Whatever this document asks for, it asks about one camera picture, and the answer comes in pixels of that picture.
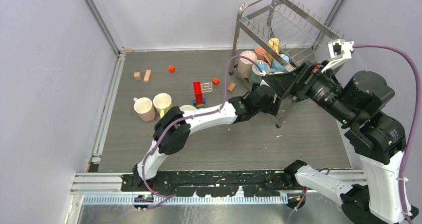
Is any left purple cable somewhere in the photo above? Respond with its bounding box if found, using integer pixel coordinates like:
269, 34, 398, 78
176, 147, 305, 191
141, 55, 267, 199

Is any red duplo block tower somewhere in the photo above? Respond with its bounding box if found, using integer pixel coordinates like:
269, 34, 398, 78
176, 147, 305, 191
193, 81, 205, 106

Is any brown wooden block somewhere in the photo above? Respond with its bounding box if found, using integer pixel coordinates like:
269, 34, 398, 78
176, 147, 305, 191
227, 82, 236, 93

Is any small tan wooden cube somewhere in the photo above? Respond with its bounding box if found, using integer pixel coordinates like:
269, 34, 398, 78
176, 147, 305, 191
133, 72, 142, 80

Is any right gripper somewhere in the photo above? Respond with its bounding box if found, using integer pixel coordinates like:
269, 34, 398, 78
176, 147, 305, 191
261, 57, 354, 123

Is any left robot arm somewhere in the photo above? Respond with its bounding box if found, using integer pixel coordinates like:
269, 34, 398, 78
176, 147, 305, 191
132, 85, 281, 191

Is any tan wooden block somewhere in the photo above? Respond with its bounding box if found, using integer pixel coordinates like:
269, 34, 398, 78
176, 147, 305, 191
143, 70, 151, 83

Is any blue patterned mug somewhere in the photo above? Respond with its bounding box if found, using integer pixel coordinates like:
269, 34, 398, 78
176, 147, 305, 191
248, 60, 270, 86

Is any pale yellow mug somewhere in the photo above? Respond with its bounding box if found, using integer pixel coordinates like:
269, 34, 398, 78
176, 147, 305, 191
153, 93, 173, 118

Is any steel dish rack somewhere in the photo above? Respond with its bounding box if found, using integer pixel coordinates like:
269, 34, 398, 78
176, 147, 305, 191
229, 0, 343, 129

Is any dark red cup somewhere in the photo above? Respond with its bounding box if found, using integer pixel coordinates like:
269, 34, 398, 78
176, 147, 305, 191
179, 105, 197, 112

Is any small yellow cup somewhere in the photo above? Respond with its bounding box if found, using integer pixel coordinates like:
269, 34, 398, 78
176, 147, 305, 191
266, 37, 280, 64

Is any pink faceted mug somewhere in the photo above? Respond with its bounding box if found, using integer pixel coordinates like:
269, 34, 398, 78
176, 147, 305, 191
133, 97, 156, 122

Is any orange cube near grid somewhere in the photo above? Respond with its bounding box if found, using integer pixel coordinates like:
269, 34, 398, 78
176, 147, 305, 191
212, 78, 220, 86

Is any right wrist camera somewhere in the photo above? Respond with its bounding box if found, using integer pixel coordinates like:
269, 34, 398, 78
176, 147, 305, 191
322, 39, 354, 73

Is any white window grid piece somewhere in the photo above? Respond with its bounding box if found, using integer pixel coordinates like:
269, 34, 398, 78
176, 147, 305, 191
200, 83, 213, 93

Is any pink cup lower rack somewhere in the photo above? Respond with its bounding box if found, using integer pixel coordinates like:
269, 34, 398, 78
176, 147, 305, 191
237, 50, 257, 79

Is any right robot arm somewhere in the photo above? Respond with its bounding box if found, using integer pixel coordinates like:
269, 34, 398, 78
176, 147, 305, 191
262, 62, 419, 224

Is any small salmon cup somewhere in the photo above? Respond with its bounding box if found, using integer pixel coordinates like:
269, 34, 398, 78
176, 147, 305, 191
254, 46, 271, 66

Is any light blue cup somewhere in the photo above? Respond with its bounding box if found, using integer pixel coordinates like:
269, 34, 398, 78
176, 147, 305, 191
270, 53, 293, 75

